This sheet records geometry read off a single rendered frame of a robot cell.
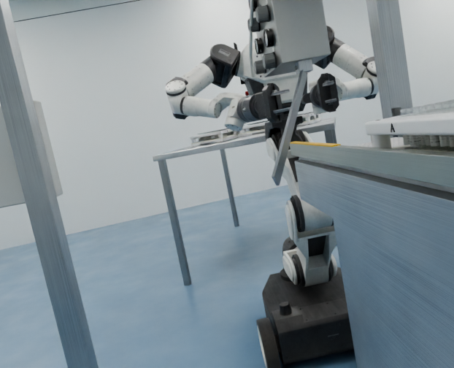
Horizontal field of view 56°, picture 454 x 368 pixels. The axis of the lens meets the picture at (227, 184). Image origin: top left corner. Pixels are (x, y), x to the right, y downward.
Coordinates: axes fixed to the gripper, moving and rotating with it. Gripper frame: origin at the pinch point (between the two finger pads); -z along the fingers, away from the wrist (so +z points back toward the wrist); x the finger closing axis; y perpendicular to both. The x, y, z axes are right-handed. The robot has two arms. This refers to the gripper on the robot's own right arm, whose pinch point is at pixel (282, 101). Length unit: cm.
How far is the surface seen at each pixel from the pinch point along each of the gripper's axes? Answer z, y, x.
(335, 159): -48, 36, 14
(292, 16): -36.1, 28.2, -14.6
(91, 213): 450, -71, 80
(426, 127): -72, 49, 9
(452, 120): -77, 51, 8
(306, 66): -35.8, 26.0, -4.5
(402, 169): -69, 49, 13
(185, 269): 140, -27, 88
